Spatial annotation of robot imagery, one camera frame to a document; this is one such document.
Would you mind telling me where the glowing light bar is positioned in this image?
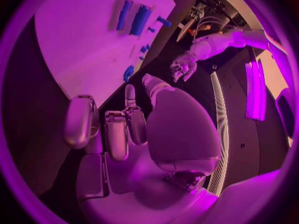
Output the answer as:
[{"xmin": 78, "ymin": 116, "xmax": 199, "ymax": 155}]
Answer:
[{"xmin": 244, "ymin": 60, "xmax": 268, "ymax": 122}]

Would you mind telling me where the blue slim cylinder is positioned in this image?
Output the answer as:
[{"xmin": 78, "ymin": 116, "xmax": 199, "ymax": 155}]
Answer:
[{"xmin": 116, "ymin": 0, "xmax": 132, "ymax": 31}]

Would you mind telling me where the white task board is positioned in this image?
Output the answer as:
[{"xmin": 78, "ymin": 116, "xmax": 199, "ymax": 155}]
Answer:
[{"xmin": 34, "ymin": 0, "xmax": 176, "ymax": 109}]

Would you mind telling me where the white cable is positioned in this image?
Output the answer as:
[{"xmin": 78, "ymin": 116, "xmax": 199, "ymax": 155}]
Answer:
[{"xmin": 195, "ymin": 16, "xmax": 219, "ymax": 40}]

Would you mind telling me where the workshop desk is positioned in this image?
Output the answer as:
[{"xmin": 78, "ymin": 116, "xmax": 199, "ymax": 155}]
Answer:
[{"xmin": 175, "ymin": 0, "xmax": 249, "ymax": 42}]

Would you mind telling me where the blue gear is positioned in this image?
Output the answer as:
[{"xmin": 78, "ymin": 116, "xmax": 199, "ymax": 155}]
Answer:
[{"xmin": 123, "ymin": 65, "xmax": 136, "ymax": 83}]

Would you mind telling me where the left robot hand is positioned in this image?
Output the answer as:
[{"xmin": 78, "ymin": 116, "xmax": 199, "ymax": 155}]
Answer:
[{"xmin": 169, "ymin": 57, "xmax": 198, "ymax": 83}]

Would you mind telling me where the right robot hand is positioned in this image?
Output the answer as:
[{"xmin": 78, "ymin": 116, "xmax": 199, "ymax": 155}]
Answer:
[{"xmin": 62, "ymin": 73, "xmax": 223, "ymax": 224}]

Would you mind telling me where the blue ridged cylinder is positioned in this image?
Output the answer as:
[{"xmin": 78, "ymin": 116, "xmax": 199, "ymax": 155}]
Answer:
[{"xmin": 129, "ymin": 5, "xmax": 152, "ymax": 36}]

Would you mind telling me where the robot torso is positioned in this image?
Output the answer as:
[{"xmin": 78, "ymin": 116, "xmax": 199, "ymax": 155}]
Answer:
[{"xmin": 205, "ymin": 46, "xmax": 296, "ymax": 198}]

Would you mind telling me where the blue plug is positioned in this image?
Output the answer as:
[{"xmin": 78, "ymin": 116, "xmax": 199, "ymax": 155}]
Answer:
[{"xmin": 155, "ymin": 15, "xmax": 173, "ymax": 28}]

